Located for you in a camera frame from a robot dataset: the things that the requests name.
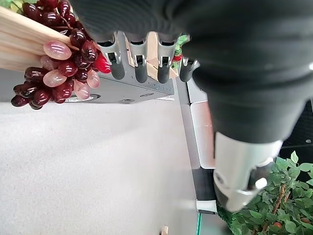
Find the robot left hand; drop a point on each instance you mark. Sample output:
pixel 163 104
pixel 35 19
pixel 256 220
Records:
pixel 244 49

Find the light wooden slat basket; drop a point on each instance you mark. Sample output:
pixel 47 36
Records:
pixel 19 39

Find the red fruit with green leaves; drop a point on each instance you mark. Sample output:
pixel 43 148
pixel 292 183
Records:
pixel 176 58

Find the small wooden crate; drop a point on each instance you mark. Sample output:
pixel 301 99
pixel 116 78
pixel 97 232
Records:
pixel 152 45

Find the black mesh panel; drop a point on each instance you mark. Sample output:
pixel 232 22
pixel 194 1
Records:
pixel 303 132

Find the green leafy artificial plant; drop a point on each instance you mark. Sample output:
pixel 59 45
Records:
pixel 288 215

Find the dark red grape bunch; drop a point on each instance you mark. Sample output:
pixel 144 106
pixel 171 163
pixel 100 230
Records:
pixel 66 68

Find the grey metal post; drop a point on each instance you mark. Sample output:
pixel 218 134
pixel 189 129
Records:
pixel 184 98

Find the silver metal frame beam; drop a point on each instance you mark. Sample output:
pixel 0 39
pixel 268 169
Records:
pixel 137 90

